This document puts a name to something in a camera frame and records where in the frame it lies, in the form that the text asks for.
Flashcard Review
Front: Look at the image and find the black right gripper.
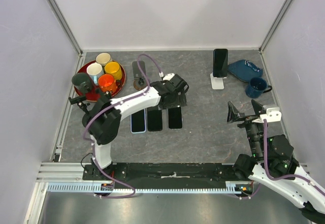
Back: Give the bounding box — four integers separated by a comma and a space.
225, 99, 266, 158

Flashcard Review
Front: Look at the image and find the black phone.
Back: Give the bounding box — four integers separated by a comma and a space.
147, 106, 163, 132
212, 49, 228, 78
168, 107, 183, 130

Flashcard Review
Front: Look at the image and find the light blue cased phone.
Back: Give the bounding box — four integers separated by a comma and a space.
131, 109, 146, 134

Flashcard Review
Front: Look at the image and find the black round-base phone stand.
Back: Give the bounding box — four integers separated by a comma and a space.
69, 95, 105, 134

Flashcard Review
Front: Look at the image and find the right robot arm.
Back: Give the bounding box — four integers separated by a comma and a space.
227, 100, 324, 223

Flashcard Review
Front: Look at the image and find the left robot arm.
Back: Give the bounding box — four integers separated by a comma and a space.
82, 73, 189, 180

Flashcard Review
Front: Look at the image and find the round wooden phone stand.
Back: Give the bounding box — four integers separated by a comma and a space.
132, 61, 148, 90

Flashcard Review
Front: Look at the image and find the white phone stand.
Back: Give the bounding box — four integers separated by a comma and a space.
210, 73, 224, 90

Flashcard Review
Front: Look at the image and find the black phone on white stand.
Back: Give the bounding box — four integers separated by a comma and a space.
212, 49, 228, 78

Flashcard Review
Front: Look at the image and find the dark blue ceramic mug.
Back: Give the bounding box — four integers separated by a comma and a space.
245, 77, 273, 99

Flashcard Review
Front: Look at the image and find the blue shell-shaped plate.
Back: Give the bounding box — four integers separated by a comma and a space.
227, 59, 264, 83

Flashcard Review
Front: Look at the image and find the yellow mug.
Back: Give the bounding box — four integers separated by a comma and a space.
104, 61, 123, 80

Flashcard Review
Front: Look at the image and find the orange mug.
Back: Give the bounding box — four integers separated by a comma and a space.
99, 74, 122, 95

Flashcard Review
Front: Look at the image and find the red round tray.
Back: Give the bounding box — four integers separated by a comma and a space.
78, 60, 126, 102

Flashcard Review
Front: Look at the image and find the cream beige mug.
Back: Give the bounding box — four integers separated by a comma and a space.
95, 53, 112, 67

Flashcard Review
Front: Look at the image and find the dark green mug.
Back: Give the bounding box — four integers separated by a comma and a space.
72, 73, 93, 94

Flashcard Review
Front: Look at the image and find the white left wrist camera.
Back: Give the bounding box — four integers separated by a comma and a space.
159, 72, 175, 81

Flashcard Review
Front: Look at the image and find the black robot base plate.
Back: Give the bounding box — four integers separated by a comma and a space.
82, 162, 254, 189

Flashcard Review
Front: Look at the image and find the light blue cable duct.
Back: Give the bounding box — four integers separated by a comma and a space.
47, 182, 253, 194

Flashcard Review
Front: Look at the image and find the white mug blue handle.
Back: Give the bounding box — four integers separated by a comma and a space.
86, 62, 104, 85

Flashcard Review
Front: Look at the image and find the aluminium front frame rail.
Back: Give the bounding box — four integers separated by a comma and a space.
35, 162, 87, 183

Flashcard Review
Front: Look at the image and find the aluminium corner frame post right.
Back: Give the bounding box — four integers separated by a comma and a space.
258, 0, 294, 54

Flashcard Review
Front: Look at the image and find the aluminium corner frame post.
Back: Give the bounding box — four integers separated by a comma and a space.
46, 0, 83, 56
258, 0, 294, 54

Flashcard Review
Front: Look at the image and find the aluminium corner frame post left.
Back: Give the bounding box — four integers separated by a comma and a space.
46, 0, 83, 56

